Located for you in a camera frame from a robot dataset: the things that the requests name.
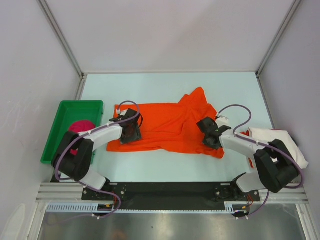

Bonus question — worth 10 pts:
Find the orange t shirt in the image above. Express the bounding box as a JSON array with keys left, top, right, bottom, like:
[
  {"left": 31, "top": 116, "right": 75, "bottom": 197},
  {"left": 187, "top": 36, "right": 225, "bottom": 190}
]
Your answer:
[{"left": 106, "top": 87, "right": 225, "bottom": 159}]

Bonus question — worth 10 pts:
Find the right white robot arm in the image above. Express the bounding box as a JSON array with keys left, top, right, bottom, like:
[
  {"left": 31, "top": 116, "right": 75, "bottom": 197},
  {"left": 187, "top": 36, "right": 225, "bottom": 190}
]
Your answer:
[{"left": 197, "top": 117, "right": 302, "bottom": 201}]

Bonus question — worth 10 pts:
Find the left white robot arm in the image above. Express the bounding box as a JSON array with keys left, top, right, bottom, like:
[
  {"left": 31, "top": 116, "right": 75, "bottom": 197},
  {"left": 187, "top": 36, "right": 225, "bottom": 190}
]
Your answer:
[{"left": 51, "top": 108, "right": 143, "bottom": 200}]

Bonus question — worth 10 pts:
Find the orange folded shirt in stack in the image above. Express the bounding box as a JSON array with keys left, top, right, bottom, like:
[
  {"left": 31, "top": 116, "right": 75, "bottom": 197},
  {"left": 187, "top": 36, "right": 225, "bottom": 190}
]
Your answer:
[{"left": 241, "top": 130, "right": 250, "bottom": 137}]

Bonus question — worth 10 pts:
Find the white folded t shirt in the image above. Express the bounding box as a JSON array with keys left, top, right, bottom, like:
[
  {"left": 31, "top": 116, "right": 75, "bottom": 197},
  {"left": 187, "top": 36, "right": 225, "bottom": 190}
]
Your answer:
[{"left": 248, "top": 127, "right": 309, "bottom": 169}]

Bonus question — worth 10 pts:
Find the magenta t shirt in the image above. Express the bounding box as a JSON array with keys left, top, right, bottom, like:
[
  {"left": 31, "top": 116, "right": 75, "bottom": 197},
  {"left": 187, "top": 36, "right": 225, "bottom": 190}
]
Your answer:
[{"left": 68, "top": 119, "right": 97, "bottom": 156}]

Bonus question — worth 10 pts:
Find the green plastic bin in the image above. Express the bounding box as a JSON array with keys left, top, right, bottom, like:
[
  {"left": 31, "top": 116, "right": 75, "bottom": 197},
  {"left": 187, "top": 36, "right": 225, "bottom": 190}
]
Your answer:
[{"left": 40, "top": 100, "right": 104, "bottom": 165}]

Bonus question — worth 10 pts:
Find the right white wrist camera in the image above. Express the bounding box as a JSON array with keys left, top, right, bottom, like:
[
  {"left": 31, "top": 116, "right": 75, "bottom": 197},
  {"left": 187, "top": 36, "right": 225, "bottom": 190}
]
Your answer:
[{"left": 215, "top": 114, "right": 230, "bottom": 128}]

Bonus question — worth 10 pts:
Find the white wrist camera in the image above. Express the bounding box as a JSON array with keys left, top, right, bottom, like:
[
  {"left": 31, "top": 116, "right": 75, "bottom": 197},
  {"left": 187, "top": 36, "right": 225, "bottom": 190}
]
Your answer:
[
  {"left": 115, "top": 109, "right": 128, "bottom": 118},
  {"left": 215, "top": 114, "right": 230, "bottom": 128}
]

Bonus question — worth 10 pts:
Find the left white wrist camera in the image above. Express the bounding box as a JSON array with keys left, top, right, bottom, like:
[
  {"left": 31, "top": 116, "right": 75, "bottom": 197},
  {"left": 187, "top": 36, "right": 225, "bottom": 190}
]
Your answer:
[{"left": 115, "top": 109, "right": 128, "bottom": 118}]

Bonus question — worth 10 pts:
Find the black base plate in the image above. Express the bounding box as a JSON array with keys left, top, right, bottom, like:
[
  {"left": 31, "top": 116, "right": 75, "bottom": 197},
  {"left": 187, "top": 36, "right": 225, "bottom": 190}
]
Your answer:
[{"left": 81, "top": 181, "right": 261, "bottom": 211}]

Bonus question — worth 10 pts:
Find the white cable duct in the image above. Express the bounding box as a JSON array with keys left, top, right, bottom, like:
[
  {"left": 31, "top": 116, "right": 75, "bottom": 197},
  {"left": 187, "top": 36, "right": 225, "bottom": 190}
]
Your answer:
[{"left": 46, "top": 202, "right": 239, "bottom": 214}]

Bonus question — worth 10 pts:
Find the aluminium rail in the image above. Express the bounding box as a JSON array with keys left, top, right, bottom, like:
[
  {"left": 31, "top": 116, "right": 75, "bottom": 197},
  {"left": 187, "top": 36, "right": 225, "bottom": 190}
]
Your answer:
[{"left": 35, "top": 182, "right": 309, "bottom": 204}]

